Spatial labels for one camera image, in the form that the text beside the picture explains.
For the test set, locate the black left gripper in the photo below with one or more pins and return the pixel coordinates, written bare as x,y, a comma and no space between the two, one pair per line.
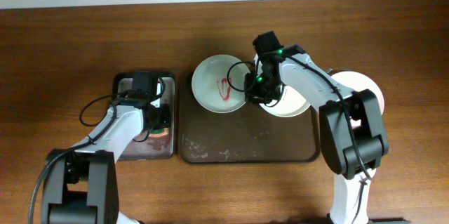
163,118

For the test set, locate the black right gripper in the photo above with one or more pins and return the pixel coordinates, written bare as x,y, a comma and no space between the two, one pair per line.
262,96

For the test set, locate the orange green sponge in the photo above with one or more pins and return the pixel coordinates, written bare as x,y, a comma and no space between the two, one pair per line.
159,133

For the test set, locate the cream plate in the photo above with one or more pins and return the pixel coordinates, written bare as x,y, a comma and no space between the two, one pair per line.
291,104

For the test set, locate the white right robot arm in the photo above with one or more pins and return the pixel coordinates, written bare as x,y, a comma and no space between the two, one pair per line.
351,128

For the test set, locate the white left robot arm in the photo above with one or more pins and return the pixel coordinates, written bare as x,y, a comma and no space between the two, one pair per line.
79,183

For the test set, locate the small metal tray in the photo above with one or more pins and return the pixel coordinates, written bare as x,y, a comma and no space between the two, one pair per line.
143,146

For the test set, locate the dark brown serving tray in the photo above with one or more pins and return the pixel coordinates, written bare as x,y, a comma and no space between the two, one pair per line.
247,135

